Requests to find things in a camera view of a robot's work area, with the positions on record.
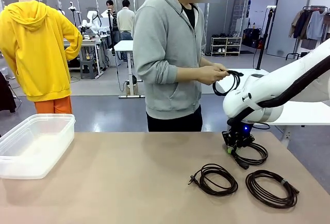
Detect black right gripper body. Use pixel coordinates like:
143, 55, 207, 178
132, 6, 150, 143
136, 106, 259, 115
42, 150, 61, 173
226, 119, 256, 148

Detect black power cable angled plug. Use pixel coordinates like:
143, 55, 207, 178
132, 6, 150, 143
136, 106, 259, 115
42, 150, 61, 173
230, 141, 269, 170

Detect brown cable grey tie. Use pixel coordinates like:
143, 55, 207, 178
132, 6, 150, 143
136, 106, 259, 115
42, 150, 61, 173
245, 169, 300, 209

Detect black cable with plug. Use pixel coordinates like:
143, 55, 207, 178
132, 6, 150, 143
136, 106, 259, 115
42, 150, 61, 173
212, 70, 244, 97

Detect person's right forearm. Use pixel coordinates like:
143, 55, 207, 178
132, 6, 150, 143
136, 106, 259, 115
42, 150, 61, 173
171, 65, 201, 82

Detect person's left forearm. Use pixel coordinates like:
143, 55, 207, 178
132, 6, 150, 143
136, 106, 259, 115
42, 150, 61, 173
200, 55, 215, 68

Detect person's right hand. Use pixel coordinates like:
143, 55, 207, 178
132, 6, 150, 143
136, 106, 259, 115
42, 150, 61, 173
197, 66, 231, 85

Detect person's left hand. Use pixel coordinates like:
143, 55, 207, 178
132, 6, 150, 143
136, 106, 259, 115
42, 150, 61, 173
206, 62, 227, 72

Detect white table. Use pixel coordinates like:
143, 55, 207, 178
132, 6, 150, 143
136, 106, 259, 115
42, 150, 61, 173
225, 68, 330, 147

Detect wooden shoe rack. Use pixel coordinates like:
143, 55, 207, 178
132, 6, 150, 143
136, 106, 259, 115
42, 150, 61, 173
210, 37, 243, 57

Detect black bags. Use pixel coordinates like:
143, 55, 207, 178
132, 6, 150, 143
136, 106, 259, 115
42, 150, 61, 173
243, 27, 264, 49

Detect person in grey hoodie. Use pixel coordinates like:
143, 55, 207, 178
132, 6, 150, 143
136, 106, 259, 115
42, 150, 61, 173
133, 0, 207, 132

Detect beige coat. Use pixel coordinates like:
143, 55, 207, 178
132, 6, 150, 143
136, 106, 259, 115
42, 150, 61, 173
288, 9, 303, 39

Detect navy jacket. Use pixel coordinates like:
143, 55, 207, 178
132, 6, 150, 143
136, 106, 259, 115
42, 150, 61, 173
293, 9, 311, 40

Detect light blue shirt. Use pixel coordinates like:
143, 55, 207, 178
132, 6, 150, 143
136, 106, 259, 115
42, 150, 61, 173
306, 11, 326, 40

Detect black clothes rack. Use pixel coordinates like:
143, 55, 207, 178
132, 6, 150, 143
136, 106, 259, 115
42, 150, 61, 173
285, 5, 330, 60

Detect grey step stool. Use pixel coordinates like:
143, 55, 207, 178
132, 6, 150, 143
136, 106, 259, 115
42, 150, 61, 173
79, 58, 99, 80

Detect background person beige sweater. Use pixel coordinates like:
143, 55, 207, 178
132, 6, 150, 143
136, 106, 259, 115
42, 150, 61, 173
117, 0, 136, 41

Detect background person dark top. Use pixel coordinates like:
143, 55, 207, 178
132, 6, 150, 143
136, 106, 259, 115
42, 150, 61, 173
105, 0, 120, 49

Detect background workbench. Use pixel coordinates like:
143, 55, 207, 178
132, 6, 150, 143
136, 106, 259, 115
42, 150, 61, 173
63, 37, 106, 79

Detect clear plastic storage box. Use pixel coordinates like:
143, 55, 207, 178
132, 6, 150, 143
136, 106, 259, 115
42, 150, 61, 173
0, 114, 76, 180

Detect orange shorts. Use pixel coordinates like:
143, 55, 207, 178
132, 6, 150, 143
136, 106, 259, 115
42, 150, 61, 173
34, 95, 73, 115

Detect background white robot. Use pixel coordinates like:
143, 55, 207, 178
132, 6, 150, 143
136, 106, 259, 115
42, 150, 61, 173
81, 9, 103, 35

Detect black stand white head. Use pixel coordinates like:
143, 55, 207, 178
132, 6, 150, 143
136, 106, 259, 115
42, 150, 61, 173
68, 1, 83, 33

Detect yellow hoodie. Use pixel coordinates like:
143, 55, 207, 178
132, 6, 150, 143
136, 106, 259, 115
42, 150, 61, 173
0, 0, 83, 103

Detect black arm cable sleeve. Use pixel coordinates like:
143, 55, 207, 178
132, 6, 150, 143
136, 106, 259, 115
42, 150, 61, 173
228, 55, 330, 126

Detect black camera pole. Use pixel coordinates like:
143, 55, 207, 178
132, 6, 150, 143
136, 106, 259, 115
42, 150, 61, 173
254, 5, 277, 70

